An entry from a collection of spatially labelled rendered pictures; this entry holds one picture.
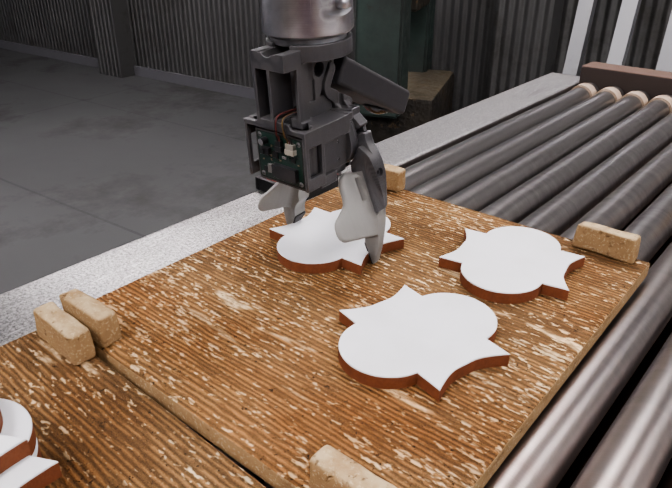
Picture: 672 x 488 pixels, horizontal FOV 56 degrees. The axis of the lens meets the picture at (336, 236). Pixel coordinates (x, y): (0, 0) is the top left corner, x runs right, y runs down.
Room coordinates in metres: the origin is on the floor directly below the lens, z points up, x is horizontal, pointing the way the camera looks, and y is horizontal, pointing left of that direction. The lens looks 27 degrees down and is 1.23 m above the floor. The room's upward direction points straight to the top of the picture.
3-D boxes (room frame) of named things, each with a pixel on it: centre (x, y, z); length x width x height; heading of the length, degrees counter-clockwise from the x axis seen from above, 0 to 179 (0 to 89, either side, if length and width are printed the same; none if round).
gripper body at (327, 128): (0.53, 0.02, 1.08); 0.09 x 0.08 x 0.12; 140
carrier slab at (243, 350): (0.48, -0.03, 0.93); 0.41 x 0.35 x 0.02; 140
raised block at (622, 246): (0.54, -0.26, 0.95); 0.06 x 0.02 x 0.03; 50
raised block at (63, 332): (0.39, 0.21, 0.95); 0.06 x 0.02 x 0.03; 49
